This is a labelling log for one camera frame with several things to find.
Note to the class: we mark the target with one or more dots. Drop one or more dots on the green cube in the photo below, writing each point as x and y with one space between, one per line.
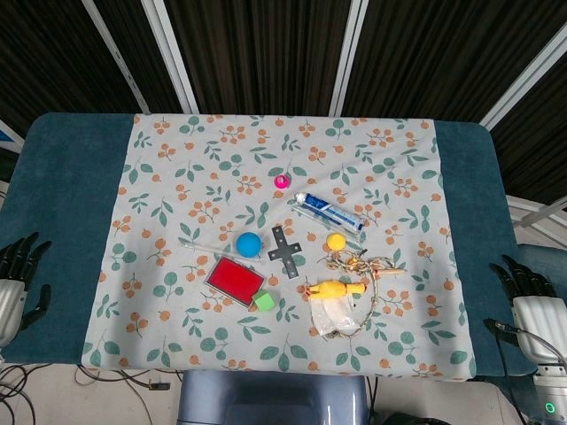
264 303

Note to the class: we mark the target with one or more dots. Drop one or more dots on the clear plastic bag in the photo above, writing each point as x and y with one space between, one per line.
332 316

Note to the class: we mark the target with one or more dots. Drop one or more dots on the toothpaste tube in clear case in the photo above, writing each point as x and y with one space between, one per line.
328 210

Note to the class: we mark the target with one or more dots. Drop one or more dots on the yellow ball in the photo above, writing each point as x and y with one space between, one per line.
336 241

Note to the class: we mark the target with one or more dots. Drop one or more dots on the clear glass rod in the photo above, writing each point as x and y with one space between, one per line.
208 249

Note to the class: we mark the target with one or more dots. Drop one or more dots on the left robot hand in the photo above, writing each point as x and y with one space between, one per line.
10 295

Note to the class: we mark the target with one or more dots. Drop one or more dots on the blue ball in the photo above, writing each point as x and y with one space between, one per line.
249 244

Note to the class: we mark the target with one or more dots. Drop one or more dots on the floral patterned cloth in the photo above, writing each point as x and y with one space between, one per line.
274 248

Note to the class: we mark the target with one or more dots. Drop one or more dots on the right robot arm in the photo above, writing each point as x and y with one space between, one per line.
550 394

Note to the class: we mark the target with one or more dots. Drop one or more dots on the red ink pad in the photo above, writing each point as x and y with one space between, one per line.
235 280

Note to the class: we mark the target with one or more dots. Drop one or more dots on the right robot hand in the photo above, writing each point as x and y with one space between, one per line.
535 310

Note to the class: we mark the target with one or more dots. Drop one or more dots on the black metal cross bracket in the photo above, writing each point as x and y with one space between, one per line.
284 253

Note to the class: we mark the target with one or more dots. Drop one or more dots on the pink ball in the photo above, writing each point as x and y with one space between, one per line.
281 181

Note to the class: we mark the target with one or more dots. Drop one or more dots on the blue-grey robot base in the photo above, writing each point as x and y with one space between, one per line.
274 398

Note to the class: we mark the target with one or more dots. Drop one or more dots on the teal table cover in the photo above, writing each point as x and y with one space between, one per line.
66 239

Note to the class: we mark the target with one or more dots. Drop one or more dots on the yellow rubber chicken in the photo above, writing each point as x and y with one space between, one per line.
332 291

